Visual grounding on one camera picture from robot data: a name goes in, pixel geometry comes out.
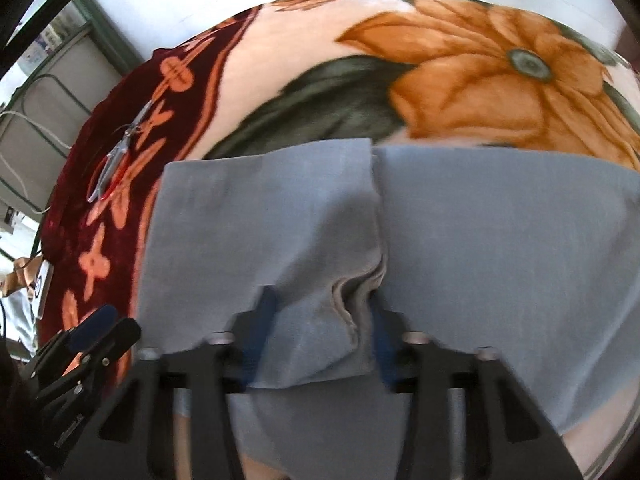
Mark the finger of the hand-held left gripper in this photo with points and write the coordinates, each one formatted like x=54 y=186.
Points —
x=92 y=325
x=117 y=342

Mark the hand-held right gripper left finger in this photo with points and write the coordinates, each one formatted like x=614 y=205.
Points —
x=262 y=330

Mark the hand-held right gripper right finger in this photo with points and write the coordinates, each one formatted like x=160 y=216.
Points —
x=384 y=345

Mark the grey pants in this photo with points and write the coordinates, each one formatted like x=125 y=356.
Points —
x=500 y=235

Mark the white flat device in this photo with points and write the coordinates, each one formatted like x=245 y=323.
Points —
x=42 y=285

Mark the small metal scissors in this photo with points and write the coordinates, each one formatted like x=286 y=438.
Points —
x=112 y=160

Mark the floral printed blanket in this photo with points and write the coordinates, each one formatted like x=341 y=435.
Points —
x=475 y=60

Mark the green metal frame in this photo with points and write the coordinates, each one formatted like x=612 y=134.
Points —
x=107 y=30

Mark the black metal rail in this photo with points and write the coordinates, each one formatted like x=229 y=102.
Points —
x=40 y=0

